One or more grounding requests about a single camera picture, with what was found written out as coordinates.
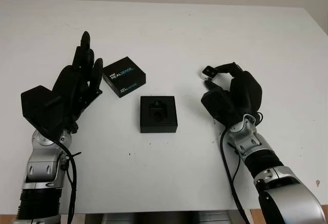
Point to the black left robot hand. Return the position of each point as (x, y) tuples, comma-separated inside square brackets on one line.
[(71, 85)]

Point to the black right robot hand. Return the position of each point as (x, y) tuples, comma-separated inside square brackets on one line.
[(247, 93)]

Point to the small silver RealSense camera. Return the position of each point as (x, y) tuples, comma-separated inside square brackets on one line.
[(208, 71)]

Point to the black RealSense box lid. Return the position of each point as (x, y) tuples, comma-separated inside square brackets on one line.
[(123, 76)]

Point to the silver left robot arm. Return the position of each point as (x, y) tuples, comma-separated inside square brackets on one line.
[(41, 162)]

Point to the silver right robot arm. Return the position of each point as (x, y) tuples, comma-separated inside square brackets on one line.
[(256, 147)]

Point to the black box base with insert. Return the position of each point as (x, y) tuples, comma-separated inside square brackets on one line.
[(146, 122)]

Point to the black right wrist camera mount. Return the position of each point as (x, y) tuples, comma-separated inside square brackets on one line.
[(217, 103)]

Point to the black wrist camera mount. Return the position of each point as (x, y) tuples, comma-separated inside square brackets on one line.
[(38, 106), (217, 103)]

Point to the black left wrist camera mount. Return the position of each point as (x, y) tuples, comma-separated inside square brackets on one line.
[(38, 106)]

